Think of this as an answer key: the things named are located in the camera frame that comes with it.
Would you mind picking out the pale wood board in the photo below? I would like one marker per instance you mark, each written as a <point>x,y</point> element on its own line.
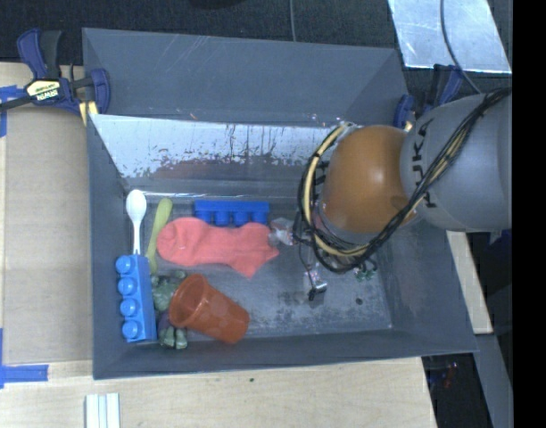
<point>45,239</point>

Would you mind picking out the blue toy brick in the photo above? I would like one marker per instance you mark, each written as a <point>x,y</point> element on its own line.
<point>230,208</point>
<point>137,301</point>

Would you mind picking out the orange plastic cup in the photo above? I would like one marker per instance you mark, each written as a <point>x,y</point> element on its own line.
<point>210,312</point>

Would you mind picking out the white plastic spoon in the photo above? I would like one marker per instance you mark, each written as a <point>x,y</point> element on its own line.
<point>136,203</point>

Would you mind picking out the yellow-green plastic spoon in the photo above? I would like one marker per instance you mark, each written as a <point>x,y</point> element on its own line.
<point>161,214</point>

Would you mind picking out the pink sock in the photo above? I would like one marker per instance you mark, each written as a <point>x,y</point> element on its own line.
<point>210,245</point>

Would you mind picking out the green toy figure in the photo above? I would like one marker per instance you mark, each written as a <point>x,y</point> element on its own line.
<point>163,292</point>

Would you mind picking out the grey metal bin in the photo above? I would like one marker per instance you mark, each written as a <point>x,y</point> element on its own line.
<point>237,78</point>

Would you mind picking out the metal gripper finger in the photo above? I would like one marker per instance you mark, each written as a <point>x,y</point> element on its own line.
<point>316,285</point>
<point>283,231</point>

